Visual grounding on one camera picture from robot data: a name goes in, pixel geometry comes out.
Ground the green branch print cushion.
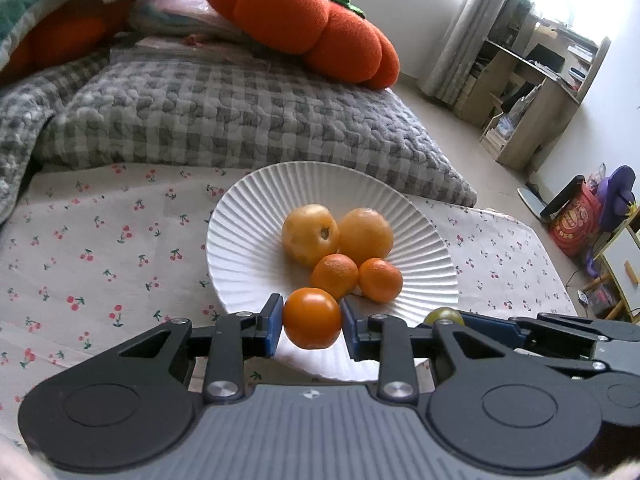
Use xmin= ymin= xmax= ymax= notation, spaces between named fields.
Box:
xmin=0 ymin=0 xmax=66 ymax=56

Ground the small white wooden table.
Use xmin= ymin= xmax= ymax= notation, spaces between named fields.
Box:
xmin=582 ymin=220 xmax=640 ymax=323

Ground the plain orange cushion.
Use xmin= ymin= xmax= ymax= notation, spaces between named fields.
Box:
xmin=0 ymin=0 xmax=136 ymax=86

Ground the orange mandarin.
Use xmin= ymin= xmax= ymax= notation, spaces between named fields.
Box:
xmin=358 ymin=258 xmax=404 ymax=304
xmin=310 ymin=254 xmax=360 ymax=301

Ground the purple hat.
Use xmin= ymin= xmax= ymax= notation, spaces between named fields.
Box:
xmin=597 ymin=165 xmax=637 ymax=233

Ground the yellow-green cherry tomato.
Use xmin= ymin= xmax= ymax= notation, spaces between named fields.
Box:
xmin=424 ymin=306 xmax=464 ymax=327

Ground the red printed bag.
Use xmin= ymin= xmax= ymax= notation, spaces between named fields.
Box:
xmin=549 ymin=182 xmax=606 ymax=258

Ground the black tube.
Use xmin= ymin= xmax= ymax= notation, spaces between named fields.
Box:
xmin=539 ymin=175 xmax=586 ymax=222

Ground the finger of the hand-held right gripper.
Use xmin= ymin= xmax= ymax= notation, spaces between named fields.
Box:
xmin=460 ymin=312 xmax=621 ymax=376

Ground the cherry print tablecloth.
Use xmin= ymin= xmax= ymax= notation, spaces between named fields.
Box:
xmin=0 ymin=160 xmax=581 ymax=456

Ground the smooth yellow round fruit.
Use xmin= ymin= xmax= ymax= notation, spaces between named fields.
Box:
xmin=337 ymin=207 xmax=394 ymax=267

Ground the grey curtain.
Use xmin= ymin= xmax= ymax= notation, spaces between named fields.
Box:
xmin=420 ymin=0 xmax=538 ymax=111

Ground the black floor cable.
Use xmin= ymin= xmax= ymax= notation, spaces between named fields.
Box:
xmin=565 ymin=267 xmax=588 ymax=301

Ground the dimpled yellow round fruit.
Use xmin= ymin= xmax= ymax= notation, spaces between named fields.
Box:
xmin=281 ymin=204 xmax=341 ymax=269

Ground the translucent plastic bag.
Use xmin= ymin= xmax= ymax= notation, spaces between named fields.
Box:
xmin=127 ymin=0 xmax=251 ymax=43

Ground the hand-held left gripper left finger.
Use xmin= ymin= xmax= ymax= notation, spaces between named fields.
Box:
xmin=65 ymin=294 xmax=285 ymax=405

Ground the grey checked blanket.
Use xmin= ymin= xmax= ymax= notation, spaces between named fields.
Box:
xmin=0 ymin=35 xmax=478 ymax=223

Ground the wooden shelf desk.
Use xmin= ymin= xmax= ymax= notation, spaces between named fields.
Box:
xmin=452 ymin=0 xmax=612 ymax=171

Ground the white ribbed plate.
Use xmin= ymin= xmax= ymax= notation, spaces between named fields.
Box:
xmin=206 ymin=161 xmax=460 ymax=382

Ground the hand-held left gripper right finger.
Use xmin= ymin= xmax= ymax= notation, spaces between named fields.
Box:
xmin=341 ymin=299 xmax=556 ymax=405

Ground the orange pumpkin cushion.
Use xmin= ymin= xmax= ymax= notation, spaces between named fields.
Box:
xmin=203 ymin=0 xmax=400 ymax=92

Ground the orange cherry tomato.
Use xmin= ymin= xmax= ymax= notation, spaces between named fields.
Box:
xmin=282 ymin=287 xmax=343 ymax=350

